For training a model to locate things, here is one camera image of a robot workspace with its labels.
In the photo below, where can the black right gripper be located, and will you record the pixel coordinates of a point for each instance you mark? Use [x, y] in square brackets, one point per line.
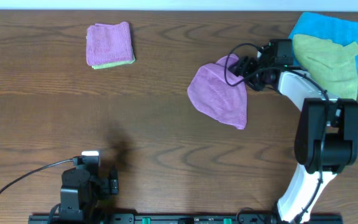
[243, 65]

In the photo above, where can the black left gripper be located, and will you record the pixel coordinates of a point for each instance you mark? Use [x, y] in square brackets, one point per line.
[110, 184]

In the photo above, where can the purple microfiber cloth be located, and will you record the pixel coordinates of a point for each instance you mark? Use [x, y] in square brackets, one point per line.
[210, 93]

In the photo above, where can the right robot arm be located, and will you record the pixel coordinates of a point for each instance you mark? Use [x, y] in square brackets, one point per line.
[326, 137]

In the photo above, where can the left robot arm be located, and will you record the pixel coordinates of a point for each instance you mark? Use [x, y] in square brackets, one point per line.
[81, 191]

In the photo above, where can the crumpled green cloth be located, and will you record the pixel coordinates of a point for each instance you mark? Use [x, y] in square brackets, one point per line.
[332, 66]

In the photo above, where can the blue microfiber cloth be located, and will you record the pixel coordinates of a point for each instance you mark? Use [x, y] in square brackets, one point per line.
[339, 31]

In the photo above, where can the folded green cloth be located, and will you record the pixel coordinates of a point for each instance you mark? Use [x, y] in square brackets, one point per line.
[114, 64]

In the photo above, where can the folded purple cloth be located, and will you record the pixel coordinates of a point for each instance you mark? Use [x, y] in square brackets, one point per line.
[108, 43]

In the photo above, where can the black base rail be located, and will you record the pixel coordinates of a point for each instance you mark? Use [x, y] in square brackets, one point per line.
[245, 218]

